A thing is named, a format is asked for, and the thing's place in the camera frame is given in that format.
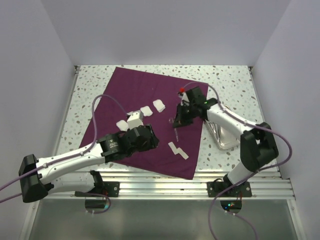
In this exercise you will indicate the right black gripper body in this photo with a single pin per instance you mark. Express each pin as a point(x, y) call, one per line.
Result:
point(186, 114)

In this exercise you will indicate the steel hemostat forceps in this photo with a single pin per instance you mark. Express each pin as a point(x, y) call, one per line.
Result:
point(171, 121)

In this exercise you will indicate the purple cloth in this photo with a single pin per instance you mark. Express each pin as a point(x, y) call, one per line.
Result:
point(129, 90)

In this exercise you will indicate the white zigzag tape strip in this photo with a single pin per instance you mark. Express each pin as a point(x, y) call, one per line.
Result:
point(177, 150)

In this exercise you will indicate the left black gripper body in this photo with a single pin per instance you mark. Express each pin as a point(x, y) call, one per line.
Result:
point(149, 144)

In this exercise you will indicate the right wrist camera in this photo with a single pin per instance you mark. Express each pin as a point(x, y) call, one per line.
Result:
point(184, 100)

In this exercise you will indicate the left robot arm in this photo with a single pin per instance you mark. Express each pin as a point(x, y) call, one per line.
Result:
point(36, 175)

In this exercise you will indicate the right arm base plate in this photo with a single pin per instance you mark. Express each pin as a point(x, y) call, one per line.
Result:
point(228, 188)

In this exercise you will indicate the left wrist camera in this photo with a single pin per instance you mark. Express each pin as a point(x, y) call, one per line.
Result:
point(135, 120)

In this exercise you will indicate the white gauze pad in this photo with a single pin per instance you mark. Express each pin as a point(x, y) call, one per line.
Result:
point(122, 125)
point(129, 114)
point(159, 105)
point(146, 110)

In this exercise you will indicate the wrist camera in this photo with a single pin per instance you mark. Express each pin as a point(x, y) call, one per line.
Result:
point(135, 120)
point(184, 100)

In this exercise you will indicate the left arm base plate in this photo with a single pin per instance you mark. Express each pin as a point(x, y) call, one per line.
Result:
point(102, 189)

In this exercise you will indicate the stainless steel tray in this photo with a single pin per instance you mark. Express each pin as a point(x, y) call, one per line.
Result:
point(222, 135)

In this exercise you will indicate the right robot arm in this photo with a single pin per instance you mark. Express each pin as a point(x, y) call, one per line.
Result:
point(257, 144)

